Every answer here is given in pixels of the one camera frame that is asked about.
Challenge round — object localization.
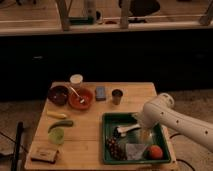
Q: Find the green cucumber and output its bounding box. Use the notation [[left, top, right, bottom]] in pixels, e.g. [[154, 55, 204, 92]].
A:
[[48, 120, 74, 133]]

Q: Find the black cable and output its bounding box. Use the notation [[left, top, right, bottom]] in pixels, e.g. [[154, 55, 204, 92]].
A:
[[169, 132, 201, 171]]

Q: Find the orange fruit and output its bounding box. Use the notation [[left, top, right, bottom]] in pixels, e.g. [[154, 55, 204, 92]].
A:
[[148, 145, 163, 159]]

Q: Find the green plastic tray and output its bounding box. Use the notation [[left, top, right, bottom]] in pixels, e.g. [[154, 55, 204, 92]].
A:
[[102, 113, 171, 165]]

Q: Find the white cup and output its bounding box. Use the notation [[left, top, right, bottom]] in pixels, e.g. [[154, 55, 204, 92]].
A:
[[70, 74, 83, 88]]

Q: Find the dark brown bowl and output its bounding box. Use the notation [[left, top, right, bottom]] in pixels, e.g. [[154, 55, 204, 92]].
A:
[[47, 85, 69, 106]]

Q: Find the wooden table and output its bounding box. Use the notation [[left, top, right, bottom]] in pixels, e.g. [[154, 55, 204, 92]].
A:
[[25, 82, 178, 171]]

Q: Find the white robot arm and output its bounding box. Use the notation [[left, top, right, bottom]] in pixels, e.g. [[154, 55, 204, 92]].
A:
[[134, 93, 213, 153]]

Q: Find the grey folded cloth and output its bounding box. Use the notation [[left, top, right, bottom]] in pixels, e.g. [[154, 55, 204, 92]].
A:
[[125, 143, 147, 160]]

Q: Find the orange bowl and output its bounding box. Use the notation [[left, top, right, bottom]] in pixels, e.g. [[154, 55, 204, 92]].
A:
[[68, 88, 93, 110]]

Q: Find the brown wooden block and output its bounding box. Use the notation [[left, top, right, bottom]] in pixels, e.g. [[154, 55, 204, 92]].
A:
[[30, 147, 59, 164]]

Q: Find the dark metal cup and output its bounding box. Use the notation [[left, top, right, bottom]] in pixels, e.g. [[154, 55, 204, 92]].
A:
[[112, 89, 123, 105]]

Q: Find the light green cup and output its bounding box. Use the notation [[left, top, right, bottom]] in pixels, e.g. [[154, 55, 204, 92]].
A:
[[48, 128, 64, 145]]

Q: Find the bunch of dark grapes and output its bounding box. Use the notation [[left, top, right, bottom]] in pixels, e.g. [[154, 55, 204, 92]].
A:
[[106, 137, 126, 160]]

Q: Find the black pole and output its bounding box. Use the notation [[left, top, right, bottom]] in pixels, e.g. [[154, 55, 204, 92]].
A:
[[11, 122, 24, 171]]

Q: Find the white dish brush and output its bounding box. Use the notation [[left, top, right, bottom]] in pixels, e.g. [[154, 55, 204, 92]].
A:
[[113, 124, 141, 138]]

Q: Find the black office chair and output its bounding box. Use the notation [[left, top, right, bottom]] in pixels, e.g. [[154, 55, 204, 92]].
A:
[[129, 0, 160, 23]]

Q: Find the yellow banana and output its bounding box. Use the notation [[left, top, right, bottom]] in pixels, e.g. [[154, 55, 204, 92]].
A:
[[47, 111, 67, 119]]

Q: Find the metal spoon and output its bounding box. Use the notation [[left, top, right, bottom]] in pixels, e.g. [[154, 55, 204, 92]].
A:
[[70, 86, 85, 104]]

